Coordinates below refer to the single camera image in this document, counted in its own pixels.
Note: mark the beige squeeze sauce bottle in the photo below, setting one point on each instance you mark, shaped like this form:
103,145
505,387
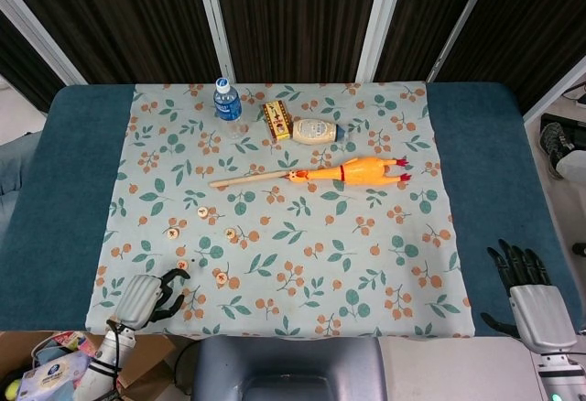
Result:
316,132

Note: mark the floral print tablecloth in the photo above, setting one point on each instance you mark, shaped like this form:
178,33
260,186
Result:
297,245

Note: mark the wooden stick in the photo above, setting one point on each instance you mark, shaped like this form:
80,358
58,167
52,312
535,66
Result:
247,179

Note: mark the wooden token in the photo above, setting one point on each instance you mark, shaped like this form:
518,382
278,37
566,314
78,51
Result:
202,211
230,235
172,234
182,264
221,276

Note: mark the wet wipes pack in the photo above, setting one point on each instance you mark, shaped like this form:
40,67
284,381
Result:
50,376

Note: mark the wooden token bottom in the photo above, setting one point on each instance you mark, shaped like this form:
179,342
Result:
221,276

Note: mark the brown cardboard box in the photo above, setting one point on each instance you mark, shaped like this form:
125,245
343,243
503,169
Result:
151,350

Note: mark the dark folding screen white frame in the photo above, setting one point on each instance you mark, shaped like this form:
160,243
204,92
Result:
297,16

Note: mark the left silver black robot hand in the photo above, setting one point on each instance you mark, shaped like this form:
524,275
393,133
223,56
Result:
137,298

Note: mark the wooden token top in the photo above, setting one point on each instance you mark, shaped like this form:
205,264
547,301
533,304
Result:
202,211

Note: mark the grey robot torso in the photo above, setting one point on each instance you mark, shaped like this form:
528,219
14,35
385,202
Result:
297,364

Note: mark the black sneaker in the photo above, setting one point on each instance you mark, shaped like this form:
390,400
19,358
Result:
554,144

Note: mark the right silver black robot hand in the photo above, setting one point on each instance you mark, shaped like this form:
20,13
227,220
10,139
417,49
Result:
542,314

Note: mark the blue-grey fabric seat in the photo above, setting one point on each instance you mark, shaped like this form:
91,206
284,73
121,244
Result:
14,163

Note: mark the yellow-green tennis ball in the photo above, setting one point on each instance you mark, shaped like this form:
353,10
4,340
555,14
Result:
11,389

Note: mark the teal table cover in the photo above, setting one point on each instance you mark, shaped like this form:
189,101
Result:
68,190

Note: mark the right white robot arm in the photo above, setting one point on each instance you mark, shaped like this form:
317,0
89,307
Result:
561,376

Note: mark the red pink snack package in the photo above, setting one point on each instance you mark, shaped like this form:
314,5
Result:
68,339

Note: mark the small yellow red box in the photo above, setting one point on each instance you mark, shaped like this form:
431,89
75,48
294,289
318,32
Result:
277,119

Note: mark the clear bottle with blue label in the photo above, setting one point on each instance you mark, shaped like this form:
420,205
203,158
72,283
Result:
226,107

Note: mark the yellow rubber chicken toy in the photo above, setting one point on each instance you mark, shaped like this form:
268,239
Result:
361,172

